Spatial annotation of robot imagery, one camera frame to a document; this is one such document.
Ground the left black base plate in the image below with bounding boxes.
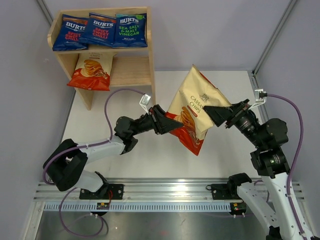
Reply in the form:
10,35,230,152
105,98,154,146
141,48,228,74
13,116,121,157
79,183,124,200

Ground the white slotted cable duct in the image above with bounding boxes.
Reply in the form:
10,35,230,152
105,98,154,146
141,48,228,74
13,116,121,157
44,202,231,213

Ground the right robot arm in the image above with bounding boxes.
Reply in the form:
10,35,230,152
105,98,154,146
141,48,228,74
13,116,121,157
203,100,317,240

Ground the cassava chips bag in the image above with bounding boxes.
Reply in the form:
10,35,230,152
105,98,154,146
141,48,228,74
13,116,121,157
67,52,117,91
165,65,232,156

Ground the Burts sea salt vinegar bag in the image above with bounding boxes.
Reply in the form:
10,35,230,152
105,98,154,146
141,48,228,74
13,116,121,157
112,13,148,48

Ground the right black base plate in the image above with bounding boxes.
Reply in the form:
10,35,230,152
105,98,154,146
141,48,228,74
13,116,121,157
206,183,240,200

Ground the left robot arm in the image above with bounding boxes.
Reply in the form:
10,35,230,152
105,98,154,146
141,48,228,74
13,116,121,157
43,104,183,199

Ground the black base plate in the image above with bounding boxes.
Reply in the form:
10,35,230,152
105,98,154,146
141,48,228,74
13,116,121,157
79,183,124,200
206,183,240,200

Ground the blue Burts chilli bag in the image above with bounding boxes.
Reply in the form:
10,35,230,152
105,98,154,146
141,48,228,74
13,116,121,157
52,14,89,51

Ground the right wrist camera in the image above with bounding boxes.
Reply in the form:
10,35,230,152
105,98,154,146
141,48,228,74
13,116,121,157
249,88,268,110

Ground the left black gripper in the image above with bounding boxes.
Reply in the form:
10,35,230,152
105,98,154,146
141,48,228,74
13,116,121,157
129,105,184,137

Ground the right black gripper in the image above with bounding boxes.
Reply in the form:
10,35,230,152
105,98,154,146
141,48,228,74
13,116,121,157
203,98,265,149

